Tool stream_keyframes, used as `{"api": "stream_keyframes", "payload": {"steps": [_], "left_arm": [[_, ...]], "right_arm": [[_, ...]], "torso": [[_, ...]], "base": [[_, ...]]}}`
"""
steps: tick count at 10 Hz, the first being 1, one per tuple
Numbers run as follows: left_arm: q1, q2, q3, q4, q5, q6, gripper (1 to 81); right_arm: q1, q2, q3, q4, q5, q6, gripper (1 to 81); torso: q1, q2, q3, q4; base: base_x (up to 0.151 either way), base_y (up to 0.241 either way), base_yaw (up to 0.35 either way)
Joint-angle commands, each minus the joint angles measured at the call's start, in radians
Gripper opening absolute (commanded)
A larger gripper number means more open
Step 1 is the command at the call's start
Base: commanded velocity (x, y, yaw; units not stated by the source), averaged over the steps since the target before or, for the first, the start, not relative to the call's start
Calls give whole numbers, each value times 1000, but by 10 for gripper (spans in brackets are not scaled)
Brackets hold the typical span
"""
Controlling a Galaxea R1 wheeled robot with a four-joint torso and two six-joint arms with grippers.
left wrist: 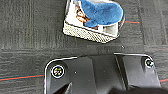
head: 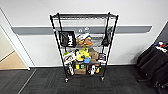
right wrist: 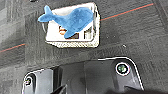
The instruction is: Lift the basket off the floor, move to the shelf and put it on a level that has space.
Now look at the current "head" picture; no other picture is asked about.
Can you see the white box with blue corner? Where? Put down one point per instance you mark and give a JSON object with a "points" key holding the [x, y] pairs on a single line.
{"points": [[83, 35]]}

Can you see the cardboard box with yellow items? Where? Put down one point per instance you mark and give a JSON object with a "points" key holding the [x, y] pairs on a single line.
{"points": [[80, 69]]}

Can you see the small black bag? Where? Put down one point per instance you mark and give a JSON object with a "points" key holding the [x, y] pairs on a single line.
{"points": [[107, 39]]}

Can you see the yellow plush toy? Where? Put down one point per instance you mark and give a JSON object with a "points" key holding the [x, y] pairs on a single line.
{"points": [[82, 53]]}

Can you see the orange and black package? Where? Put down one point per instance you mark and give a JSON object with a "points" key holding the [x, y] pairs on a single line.
{"points": [[93, 69]]}

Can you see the orange plush toy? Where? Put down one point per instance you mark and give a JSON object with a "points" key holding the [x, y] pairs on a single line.
{"points": [[85, 42]]}

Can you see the black bag with white print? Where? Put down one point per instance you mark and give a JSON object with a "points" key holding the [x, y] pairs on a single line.
{"points": [[67, 38]]}

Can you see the long grey wall band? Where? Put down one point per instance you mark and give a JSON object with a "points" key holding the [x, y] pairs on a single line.
{"points": [[33, 30]]}

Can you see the white box with red print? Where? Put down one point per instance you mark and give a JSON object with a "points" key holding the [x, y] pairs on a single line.
{"points": [[69, 58]]}

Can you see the white wall socket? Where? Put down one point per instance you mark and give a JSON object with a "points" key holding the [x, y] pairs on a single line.
{"points": [[86, 29], [80, 29]]}

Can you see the dark box with white label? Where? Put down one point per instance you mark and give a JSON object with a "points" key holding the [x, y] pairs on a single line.
{"points": [[102, 57]]}

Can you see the white door frame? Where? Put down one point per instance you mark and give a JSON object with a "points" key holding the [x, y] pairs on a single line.
{"points": [[18, 43]]}

